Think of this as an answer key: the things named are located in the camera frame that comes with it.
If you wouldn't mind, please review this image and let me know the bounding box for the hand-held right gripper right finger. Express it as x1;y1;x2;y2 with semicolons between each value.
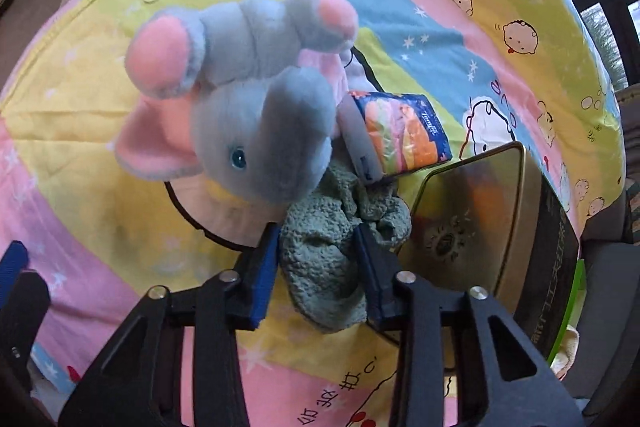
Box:
351;223;587;427

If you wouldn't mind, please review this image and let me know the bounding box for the green knitted cloth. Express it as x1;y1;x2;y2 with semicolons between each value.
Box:
279;159;413;334

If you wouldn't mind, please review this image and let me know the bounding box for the grey sofa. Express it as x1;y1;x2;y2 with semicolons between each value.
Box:
575;87;640;408

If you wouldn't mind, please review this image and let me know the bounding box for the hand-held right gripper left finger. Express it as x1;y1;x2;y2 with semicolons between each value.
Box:
57;223;282;427

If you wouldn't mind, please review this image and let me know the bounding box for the black and gold tin box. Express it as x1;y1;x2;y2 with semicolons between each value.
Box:
410;142;583;358

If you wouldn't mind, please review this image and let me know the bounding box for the grey elephant plush toy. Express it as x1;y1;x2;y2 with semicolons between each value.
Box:
114;0;371;208

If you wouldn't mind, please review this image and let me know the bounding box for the printed cartoon blanket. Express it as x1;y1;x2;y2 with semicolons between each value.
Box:
0;0;626;427

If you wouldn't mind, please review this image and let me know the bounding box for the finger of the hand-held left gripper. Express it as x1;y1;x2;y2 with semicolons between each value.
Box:
0;240;52;358

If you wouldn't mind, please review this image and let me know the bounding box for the orange and blue tissue packet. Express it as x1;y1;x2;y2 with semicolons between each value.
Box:
336;91;453;185

